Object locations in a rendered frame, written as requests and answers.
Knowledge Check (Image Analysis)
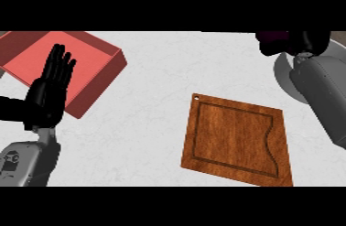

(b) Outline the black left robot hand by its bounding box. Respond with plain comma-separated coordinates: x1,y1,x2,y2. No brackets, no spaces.
0,43,79,132

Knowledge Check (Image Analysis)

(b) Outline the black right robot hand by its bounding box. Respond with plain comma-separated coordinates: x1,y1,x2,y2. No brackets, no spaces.
283,30,333,58

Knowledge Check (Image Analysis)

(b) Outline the red square box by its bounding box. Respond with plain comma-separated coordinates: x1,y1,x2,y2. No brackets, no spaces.
0,30,129,120

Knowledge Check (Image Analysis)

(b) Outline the brown wooden cutting board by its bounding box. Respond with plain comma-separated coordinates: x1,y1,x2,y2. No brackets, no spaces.
181,92,295,188

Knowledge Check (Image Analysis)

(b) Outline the dark purple eggplant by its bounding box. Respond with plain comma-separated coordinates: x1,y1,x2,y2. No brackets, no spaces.
256,30,293,57

